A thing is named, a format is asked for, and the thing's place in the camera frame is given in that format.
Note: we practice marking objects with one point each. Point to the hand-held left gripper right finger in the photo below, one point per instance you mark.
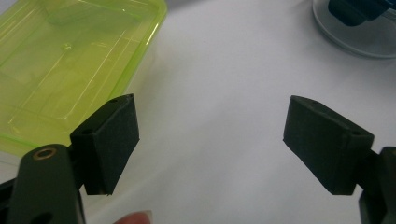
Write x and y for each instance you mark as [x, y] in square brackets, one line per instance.
[327, 146]

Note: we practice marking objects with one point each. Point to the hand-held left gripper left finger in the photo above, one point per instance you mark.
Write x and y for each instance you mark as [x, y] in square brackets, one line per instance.
[106, 146]

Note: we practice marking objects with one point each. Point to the rectangular container with green lid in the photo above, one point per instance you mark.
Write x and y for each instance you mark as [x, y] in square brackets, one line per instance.
[62, 62]

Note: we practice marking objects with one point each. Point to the round container with blue lid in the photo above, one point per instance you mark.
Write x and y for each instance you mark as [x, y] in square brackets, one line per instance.
[358, 40]

